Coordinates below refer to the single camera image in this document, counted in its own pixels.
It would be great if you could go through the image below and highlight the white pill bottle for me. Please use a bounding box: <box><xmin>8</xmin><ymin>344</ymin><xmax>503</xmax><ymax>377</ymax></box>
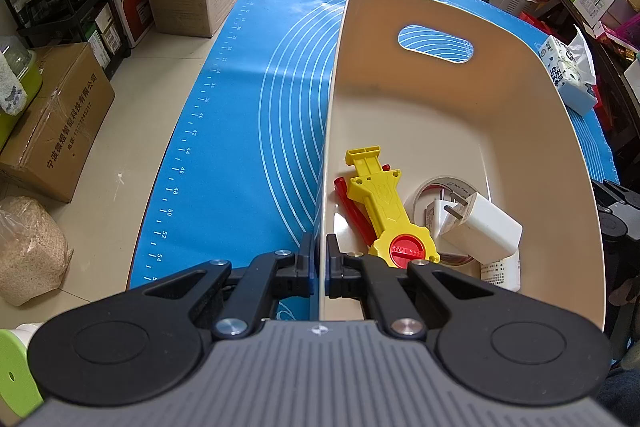
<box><xmin>480</xmin><ymin>251</ymin><xmax>522</xmax><ymax>293</ymax></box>

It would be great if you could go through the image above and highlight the floor cardboard box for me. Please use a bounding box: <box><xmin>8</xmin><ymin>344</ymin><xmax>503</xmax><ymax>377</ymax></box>
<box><xmin>1</xmin><ymin>43</ymin><xmax>115</xmax><ymax>202</ymax></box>

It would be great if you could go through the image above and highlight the masking tape roll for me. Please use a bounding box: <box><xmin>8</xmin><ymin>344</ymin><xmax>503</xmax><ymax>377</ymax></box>
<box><xmin>406</xmin><ymin>176</ymin><xmax>476</xmax><ymax>267</ymax></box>

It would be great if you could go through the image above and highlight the white usb charger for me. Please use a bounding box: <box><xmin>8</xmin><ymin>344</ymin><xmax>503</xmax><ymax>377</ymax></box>
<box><xmin>425</xmin><ymin>198</ymin><xmax>451</xmax><ymax>239</ymax></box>

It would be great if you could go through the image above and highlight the blue silicone baking mat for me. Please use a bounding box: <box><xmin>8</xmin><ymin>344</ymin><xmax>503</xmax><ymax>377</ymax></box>
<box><xmin>129</xmin><ymin>0</ymin><xmax>615</xmax><ymax>286</ymax></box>

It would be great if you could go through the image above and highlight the beige plastic storage bin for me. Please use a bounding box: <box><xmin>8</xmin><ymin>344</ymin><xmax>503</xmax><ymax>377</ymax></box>
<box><xmin>318</xmin><ymin>0</ymin><xmax>606</xmax><ymax>325</ymax></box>

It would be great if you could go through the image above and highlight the green white stool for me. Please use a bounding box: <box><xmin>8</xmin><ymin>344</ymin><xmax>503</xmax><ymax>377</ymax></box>
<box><xmin>0</xmin><ymin>323</ymin><xmax>43</xmax><ymax>418</ymax></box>

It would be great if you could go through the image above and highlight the yellow toy launcher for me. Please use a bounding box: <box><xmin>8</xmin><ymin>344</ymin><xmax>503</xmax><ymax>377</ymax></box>
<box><xmin>345</xmin><ymin>146</ymin><xmax>440</xmax><ymax>269</ymax></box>

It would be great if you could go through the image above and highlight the red plastic pliers tool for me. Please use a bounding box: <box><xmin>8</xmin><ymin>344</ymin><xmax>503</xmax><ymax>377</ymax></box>
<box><xmin>334</xmin><ymin>147</ymin><xmax>408</xmax><ymax>265</ymax></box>

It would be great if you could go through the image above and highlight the bag of grain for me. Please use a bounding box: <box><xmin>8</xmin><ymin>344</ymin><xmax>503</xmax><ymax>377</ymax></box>
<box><xmin>1</xmin><ymin>196</ymin><xmax>73</xmax><ymax>307</ymax></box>

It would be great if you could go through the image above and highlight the tissue box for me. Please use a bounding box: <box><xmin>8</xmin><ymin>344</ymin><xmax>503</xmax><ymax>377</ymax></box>
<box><xmin>538</xmin><ymin>30</ymin><xmax>597</xmax><ymax>116</ymax></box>

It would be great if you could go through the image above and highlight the green plastic container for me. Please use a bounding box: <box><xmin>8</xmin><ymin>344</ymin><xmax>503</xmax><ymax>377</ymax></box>
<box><xmin>0</xmin><ymin>36</ymin><xmax>42</xmax><ymax>147</ymax></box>

